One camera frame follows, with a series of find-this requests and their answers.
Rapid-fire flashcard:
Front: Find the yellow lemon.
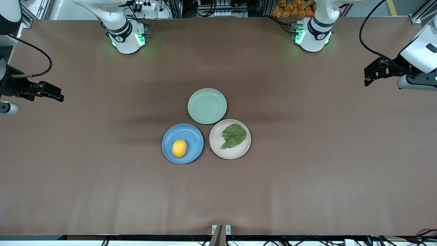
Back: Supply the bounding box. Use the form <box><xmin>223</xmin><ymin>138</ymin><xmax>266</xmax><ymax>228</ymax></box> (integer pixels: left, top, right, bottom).
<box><xmin>172</xmin><ymin>138</ymin><xmax>187</xmax><ymax>159</ymax></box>

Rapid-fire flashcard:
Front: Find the green lettuce leaf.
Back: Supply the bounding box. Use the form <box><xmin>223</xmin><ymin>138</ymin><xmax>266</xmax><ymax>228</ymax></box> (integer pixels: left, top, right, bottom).
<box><xmin>221</xmin><ymin>123</ymin><xmax>248</xmax><ymax>150</ymax></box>

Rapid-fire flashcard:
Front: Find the bag of orange items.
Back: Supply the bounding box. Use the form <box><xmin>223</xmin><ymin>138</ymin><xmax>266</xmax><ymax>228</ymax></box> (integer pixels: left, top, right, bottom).
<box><xmin>272</xmin><ymin>0</ymin><xmax>315</xmax><ymax>18</ymax></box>

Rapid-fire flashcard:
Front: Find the white power strip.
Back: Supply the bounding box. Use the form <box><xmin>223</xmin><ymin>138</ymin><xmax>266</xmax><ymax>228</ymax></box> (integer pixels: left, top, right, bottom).
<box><xmin>131</xmin><ymin>1</ymin><xmax>156</xmax><ymax>13</ymax></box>

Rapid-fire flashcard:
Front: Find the blue plate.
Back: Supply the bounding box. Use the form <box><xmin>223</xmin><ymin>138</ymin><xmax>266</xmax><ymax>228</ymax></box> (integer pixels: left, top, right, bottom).
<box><xmin>162</xmin><ymin>123</ymin><xmax>204</xmax><ymax>164</ymax></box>

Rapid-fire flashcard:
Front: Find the green plate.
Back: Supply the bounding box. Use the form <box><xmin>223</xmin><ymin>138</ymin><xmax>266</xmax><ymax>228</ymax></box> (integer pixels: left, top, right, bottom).
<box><xmin>187</xmin><ymin>88</ymin><xmax>228</xmax><ymax>125</ymax></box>

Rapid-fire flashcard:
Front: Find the beige plate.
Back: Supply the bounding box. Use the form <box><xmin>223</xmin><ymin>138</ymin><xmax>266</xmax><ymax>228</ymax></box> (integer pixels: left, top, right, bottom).
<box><xmin>209</xmin><ymin>119</ymin><xmax>252</xmax><ymax>160</ymax></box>

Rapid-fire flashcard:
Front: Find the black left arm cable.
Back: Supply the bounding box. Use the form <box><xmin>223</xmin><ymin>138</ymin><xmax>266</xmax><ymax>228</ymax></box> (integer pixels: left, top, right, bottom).
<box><xmin>359</xmin><ymin>0</ymin><xmax>400</xmax><ymax>64</ymax></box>

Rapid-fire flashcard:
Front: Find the aluminium frame profile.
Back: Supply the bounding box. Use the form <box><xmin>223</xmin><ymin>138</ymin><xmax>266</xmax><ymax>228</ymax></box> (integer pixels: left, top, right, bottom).
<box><xmin>409</xmin><ymin>0</ymin><xmax>437</xmax><ymax>24</ymax></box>
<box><xmin>19</xmin><ymin>0</ymin><xmax>34</xmax><ymax>28</ymax></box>

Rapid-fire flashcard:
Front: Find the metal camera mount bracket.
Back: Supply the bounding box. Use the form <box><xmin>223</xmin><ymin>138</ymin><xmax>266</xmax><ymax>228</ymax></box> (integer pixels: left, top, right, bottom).
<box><xmin>212</xmin><ymin>224</ymin><xmax>232</xmax><ymax>246</ymax></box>

